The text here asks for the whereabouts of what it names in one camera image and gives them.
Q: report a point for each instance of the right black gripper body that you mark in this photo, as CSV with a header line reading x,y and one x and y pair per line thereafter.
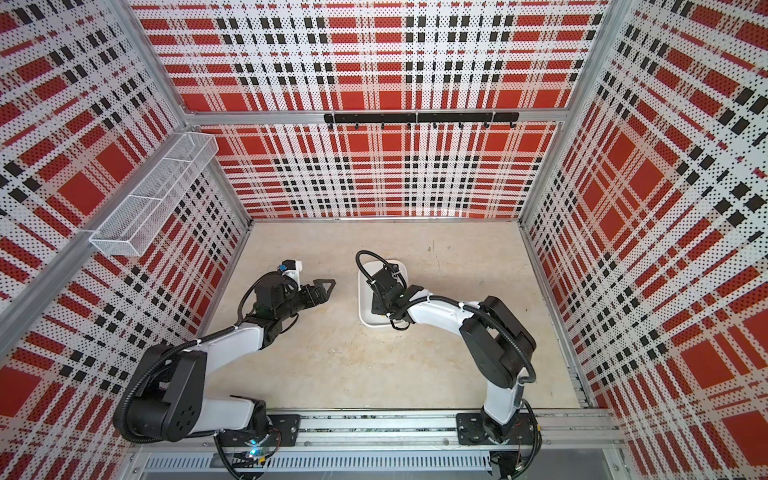
x,y
380,306

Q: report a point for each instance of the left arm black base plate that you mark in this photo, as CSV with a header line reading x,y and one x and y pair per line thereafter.
x,y
279,430

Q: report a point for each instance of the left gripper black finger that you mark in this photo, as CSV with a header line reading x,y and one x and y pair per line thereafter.
x,y
314,299
323,286

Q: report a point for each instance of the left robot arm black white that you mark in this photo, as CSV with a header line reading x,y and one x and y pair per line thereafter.
x,y
165,399

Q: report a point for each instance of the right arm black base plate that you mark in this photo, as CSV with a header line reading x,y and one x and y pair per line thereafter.
x,y
478,428

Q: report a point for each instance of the white rectangular bin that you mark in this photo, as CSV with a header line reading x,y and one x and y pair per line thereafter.
x,y
366,295

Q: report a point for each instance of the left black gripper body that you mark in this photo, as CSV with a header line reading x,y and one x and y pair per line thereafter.
x,y
295,301

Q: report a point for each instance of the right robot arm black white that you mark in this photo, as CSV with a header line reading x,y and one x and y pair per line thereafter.
x,y
500,346

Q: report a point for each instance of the aluminium front rail frame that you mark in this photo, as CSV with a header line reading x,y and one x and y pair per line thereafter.
x,y
414,444

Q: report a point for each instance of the white wire mesh shelf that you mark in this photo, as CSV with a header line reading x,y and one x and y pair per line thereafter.
x,y
134,224

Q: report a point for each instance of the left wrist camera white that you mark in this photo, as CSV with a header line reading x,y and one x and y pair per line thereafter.
x,y
291,269

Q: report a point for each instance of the black wall hook rail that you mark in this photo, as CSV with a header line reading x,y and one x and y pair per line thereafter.
x,y
420,117

